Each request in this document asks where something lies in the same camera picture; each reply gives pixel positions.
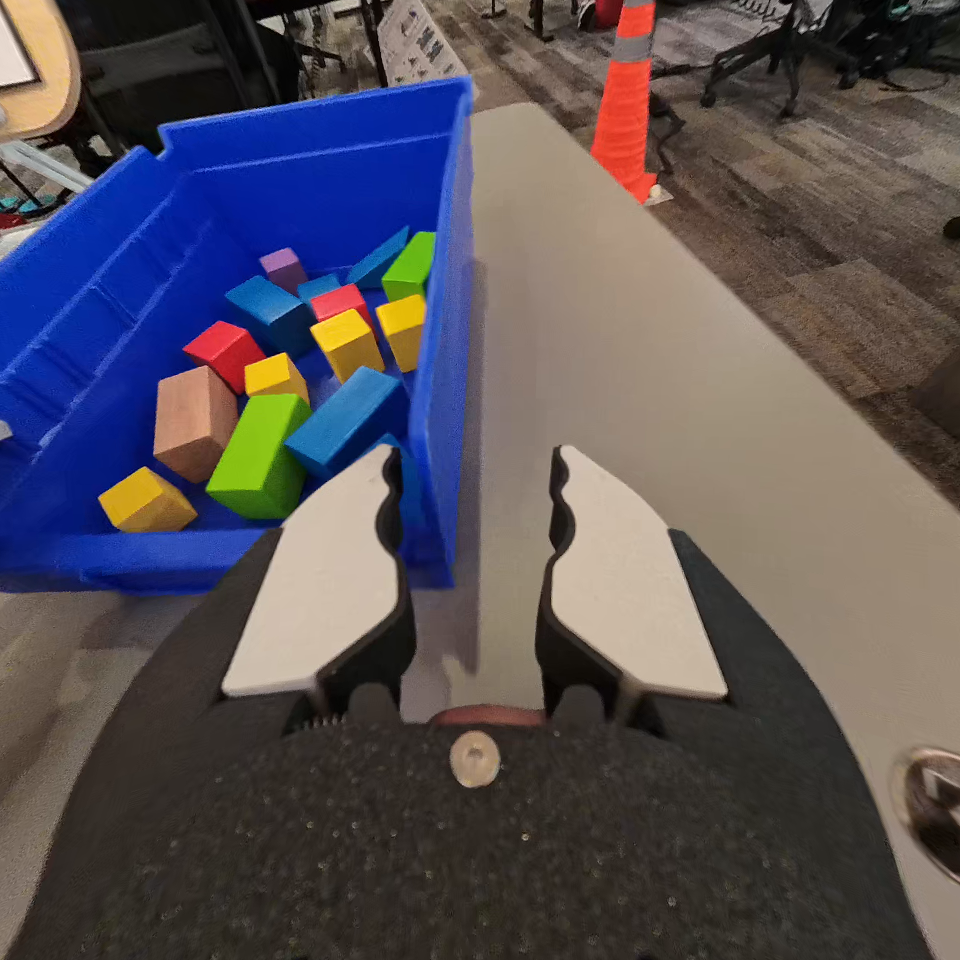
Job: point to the pile of coloured wooden blocks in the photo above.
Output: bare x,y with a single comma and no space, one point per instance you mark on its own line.
255,450

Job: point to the round desk grommet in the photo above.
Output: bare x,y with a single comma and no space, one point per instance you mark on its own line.
933,795

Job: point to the grey desk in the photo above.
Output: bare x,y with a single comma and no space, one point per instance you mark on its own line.
645,345

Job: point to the instruction sheet board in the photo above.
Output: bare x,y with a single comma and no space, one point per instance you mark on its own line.
33,60

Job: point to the white floor sign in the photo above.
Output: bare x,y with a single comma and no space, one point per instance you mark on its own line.
420,42

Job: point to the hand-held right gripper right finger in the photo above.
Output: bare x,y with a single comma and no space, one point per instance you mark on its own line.
633,593

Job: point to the red floor object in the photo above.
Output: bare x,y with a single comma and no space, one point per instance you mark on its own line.
627,98

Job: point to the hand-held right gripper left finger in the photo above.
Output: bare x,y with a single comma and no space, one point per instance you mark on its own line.
318,593

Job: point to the blue plastic bin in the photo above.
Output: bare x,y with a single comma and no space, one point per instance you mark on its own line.
90,300

